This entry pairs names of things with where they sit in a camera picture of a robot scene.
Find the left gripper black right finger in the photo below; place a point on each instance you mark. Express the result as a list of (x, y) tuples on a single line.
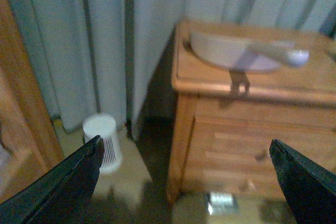
[(308, 188)]

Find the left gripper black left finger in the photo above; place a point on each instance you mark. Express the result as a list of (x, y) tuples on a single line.
[(63, 194)]

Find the beige plastic dustpan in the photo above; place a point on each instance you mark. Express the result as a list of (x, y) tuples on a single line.
[(231, 52)]

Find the silver foil wrapper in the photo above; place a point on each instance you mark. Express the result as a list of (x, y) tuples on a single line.
[(220, 203)]

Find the wooden nightstand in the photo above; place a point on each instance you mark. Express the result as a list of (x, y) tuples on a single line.
[(225, 121)]

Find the wooden bed frame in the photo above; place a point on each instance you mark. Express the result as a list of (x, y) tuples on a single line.
[(27, 135)]

